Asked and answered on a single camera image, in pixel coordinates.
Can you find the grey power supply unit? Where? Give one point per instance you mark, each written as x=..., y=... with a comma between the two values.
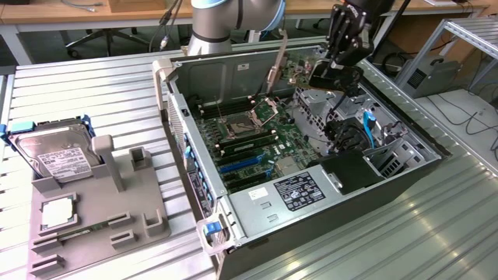
x=264, y=210

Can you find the wooden desk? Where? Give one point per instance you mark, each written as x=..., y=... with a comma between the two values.
x=39, y=16
x=303, y=10

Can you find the open black PC case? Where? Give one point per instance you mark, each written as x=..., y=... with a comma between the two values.
x=350, y=210

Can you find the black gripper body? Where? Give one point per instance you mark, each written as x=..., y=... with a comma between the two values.
x=370, y=7

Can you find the black labelled RAM stick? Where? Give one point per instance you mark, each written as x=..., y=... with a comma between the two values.
x=244, y=148

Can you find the empty black RAM slot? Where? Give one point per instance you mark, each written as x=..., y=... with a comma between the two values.
x=248, y=142
x=240, y=138

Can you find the black office chair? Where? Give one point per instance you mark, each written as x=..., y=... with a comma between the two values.
x=108, y=41
x=311, y=24

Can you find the metal socket cover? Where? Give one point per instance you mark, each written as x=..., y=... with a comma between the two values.
x=266, y=109

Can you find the aluminium frame table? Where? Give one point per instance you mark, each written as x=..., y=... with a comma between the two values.
x=466, y=32

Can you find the blue expansion slot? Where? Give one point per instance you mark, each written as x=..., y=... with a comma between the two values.
x=239, y=164

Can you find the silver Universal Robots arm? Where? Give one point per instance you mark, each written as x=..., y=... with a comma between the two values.
x=218, y=29

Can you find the green motherboard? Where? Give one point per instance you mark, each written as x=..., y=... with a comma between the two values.
x=287, y=146

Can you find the graphics card with metal bracket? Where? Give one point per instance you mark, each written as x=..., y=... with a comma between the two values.
x=330, y=77

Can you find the thin metal locking lever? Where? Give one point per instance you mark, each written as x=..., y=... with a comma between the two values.
x=219, y=108

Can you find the CPU socket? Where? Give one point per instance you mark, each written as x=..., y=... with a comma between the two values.
x=236, y=126

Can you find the black stand pole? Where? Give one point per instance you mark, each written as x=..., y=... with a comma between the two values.
x=383, y=38

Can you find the grey computer tower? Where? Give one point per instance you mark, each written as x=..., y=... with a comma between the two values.
x=431, y=77

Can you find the green RAM stick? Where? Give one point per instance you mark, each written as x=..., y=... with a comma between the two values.
x=83, y=231

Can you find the blue disk caddy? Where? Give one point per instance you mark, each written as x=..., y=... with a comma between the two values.
x=23, y=128

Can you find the long black expansion slot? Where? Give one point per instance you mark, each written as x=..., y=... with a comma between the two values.
x=244, y=178
x=251, y=185

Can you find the black air shroud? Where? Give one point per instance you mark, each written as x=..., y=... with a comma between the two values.
x=342, y=172

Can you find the silver CPU chip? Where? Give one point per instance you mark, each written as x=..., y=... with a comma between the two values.
x=59, y=214

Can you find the grey parts rack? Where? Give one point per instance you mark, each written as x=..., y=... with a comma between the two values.
x=98, y=204

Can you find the metal disk bay cage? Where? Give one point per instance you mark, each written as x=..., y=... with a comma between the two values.
x=311, y=100

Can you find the blue case latch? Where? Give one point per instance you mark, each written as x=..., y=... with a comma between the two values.
x=211, y=228

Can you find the silver chipset heatsink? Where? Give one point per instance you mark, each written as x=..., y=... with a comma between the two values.
x=290, y=166

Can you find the silver hard disk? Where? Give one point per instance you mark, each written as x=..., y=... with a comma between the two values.
x=58, y=154

